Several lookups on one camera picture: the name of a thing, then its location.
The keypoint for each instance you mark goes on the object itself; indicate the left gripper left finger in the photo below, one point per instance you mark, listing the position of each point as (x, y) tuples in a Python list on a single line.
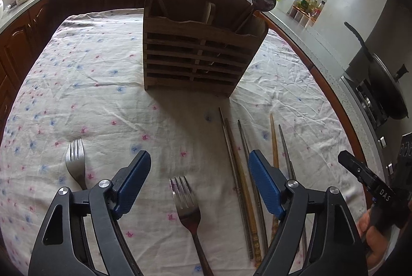
[(61, 246)]

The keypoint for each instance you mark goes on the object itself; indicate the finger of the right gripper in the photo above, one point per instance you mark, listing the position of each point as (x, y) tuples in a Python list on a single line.
[(360, 172)]

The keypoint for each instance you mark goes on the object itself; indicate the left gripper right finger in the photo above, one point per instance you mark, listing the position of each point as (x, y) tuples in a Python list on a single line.
[(333, 243)]

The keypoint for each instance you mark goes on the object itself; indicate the wooden chopstick light brown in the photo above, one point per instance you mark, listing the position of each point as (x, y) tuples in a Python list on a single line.
[(275, 160)]

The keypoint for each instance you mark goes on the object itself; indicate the right hand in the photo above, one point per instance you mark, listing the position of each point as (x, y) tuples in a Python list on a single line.
[(377, 242)]

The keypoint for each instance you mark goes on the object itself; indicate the steel fork left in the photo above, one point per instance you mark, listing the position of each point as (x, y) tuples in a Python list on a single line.
[(75, 162)]

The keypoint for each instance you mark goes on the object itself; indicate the metal chopstick long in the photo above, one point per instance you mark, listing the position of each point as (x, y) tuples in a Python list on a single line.
[(240, 197)]

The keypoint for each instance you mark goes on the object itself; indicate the brown patterned chopstick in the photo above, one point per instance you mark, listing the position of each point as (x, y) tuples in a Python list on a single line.
[(252, 226)]

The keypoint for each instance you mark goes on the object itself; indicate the black wok with lid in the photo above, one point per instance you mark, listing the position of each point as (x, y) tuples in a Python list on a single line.
[(385, 86)]

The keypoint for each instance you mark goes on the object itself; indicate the floral white tablecloth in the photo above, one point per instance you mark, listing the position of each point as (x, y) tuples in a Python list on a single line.
[(88, 84)]

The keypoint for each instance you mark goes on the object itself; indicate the spice jar rack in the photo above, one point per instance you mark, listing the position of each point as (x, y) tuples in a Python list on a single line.
[(306, 12)]

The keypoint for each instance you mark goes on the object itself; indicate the lower wooden cabinets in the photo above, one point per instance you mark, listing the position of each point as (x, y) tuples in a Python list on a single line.
[(26, 36)]

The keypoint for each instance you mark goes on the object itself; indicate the metal ladle in holder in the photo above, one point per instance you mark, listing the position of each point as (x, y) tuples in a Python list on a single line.
[(256, 5)]

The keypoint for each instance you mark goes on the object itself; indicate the wooden utensil holder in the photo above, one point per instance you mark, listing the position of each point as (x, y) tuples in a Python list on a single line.
[(200, 45)]

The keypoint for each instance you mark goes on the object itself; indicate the steel fork wooden handle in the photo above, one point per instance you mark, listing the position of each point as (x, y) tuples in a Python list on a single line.
[(189, 214)]

